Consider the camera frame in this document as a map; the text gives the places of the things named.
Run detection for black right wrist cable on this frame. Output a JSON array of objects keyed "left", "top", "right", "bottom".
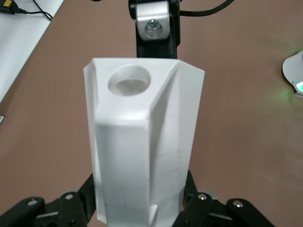
[{"left": 177, "top": 0, "right": 235, "bottom": 17}]

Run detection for white faceted cup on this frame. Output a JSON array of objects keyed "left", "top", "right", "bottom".
[{"left": 83, "top": 57, "right": 205, "bottom": 224}]

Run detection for thin black desk cable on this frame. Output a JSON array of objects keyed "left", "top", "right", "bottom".
[{"left": 11, "top": 0, "right": 54, "bottom": 22}]

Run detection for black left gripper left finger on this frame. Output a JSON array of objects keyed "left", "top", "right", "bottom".
[{"left": 0, "top": 172, "right": 106, "bottom": 227}]

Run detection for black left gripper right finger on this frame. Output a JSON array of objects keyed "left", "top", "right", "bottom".
[{"left": 174, "top": 169, "right": 278, "bottom": 227}]

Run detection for black device with yellow label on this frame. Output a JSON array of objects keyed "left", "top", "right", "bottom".
[{"left": 0, "top": 0, "right": 16, "bottom": 15}]

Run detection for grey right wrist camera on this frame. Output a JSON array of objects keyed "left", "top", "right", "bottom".
[{"left": 129, "top": 0, "right": 172, "bottom": 43}]

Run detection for brown table cover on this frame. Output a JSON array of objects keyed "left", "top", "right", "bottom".
[{"left": 0, "top": 0, "right": 303, "bottom": 227}]

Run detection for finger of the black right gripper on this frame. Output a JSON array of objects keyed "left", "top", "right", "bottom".
[{"left": 135, "top": 0, "right": 182, "bottom": 60}]

